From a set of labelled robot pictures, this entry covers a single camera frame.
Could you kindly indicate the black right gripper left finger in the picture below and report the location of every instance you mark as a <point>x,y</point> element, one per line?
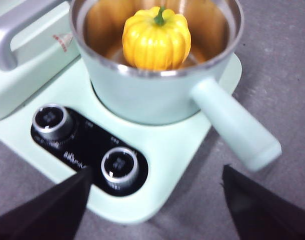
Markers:
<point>42,215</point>

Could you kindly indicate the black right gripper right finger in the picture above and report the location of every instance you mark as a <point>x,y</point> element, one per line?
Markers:
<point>262,215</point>

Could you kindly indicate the yellow toy pumpkin green stem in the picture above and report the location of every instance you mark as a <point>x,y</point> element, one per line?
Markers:
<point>155,47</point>

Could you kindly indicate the silver control knob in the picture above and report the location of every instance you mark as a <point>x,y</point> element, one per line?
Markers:
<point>120,166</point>
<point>52,121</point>

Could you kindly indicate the mint green breakfast machine base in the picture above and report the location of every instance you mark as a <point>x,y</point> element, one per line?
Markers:
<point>155,140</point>

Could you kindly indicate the red white warning sticker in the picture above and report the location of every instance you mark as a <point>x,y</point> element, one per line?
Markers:
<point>63,41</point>

